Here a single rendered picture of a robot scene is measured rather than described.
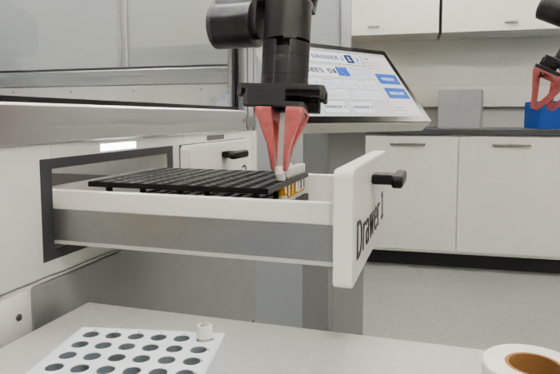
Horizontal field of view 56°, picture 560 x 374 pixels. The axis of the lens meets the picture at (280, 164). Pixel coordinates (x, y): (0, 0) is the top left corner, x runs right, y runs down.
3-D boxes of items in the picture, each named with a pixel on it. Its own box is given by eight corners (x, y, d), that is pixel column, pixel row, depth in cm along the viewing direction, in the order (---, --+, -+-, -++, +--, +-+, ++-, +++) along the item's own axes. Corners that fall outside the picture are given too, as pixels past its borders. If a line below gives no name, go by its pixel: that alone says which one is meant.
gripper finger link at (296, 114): (251, 169, 67) (254, 97, 67) (307, 172, 66) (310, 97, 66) (237, 168, 60) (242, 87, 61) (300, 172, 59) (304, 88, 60)
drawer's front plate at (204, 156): (251, 189, 115) (250, 138, 114) (190, 212, 87) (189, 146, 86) (243, 189, 115) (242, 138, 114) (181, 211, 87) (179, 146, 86)
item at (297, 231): (370, 218, 74) (371, 175, 74) (335, 268, 50) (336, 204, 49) (122, 204, 86) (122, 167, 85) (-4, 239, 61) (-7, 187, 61)
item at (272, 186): (308, 176, 72) (308, 172, 72) (267, 194, 55) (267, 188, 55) (295, 176, 73) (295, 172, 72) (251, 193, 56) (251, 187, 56)
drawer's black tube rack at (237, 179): (307, 218, 73) (308, 172, 72) (267, 248, 56) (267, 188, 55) (164, 210, 79) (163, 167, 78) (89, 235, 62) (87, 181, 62)
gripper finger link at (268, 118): (261, 170, 67) (265, 97, 67) (317, 173, 66) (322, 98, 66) (249, 169, 60) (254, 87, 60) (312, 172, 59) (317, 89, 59)
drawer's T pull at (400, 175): (407, 181, 63) (407, 169, 63) (402, 189, 56) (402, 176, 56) (376, 180, 64) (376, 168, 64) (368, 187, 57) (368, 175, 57)
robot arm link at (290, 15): (302, -17, 60) (318, 0, 65) (248, -11, 63) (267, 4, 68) (300, 44, 60) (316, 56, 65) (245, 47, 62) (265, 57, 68)
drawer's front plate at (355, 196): (384, 226, 75) (385, 150, 74) (351, 291, 48) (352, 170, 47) (372, 226, 76) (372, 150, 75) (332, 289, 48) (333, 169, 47)
